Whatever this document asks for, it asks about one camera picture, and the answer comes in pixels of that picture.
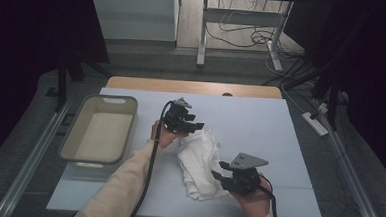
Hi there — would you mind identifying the beige plastic basket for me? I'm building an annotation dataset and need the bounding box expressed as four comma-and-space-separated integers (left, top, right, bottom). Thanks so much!
57, 92, 140, 174

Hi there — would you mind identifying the person's left hand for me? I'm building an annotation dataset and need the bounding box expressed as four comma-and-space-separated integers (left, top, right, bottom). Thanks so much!
149, 119, 188, 152

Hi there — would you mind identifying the white table mat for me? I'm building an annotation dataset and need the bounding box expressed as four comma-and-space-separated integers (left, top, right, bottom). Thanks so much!
45, 84, 332, 217

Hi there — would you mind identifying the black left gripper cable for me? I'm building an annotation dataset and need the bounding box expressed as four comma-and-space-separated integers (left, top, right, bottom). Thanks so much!
129, 99, 176, 217

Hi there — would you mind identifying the dark curtain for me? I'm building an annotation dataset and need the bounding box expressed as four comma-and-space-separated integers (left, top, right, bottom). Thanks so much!
0, 0, 114, 182
275, 0, 386, 190

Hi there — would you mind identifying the white baby garment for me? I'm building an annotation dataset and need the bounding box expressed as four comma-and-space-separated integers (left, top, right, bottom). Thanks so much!
174, 125, 234, 204

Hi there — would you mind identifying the person's right hand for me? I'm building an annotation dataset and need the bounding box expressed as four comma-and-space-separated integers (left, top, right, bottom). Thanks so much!
229, 172, 274, 217

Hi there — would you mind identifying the white power strip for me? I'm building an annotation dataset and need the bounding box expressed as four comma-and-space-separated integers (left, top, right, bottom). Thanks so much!
300, 111, 330, 138

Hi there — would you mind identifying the wooden table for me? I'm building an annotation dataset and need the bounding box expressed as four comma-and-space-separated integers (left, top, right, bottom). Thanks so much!
105, 76, 284, 100

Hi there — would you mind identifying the white floor cable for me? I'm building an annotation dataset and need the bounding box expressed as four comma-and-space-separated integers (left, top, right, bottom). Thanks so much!
262, 41, 319, 115

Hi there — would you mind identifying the white metal desk frame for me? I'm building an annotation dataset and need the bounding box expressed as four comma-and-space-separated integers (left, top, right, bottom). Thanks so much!
196, 0, 294, 73

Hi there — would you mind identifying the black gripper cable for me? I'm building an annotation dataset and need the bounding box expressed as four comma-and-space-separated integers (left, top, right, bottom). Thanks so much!
256, 174, 283, 217
129, 99, 176, 217

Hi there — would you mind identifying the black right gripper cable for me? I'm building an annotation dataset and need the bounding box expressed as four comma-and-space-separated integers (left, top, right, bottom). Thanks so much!
256, 174, 283, 217

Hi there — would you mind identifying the white cabinet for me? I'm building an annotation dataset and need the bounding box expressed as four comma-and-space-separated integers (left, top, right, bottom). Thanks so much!
88, 0, 181, 44

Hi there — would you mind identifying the black floor cable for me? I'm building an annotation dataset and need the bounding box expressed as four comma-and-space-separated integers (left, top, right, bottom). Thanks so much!
203, 0, 309, 60

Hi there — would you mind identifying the aluminium rail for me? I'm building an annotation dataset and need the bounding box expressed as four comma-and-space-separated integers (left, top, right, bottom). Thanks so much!
0, 96, 73, 217
322, 127, 386, 217

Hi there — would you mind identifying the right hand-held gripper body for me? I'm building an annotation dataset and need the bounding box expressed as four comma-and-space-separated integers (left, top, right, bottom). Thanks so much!
225, 151, 270, 196

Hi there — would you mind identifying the white plug adapter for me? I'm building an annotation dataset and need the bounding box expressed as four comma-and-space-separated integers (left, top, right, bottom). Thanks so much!
316, 101, 330, 116

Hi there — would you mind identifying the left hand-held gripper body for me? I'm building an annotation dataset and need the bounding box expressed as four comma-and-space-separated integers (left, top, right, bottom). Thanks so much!
162, 96, 194, 134

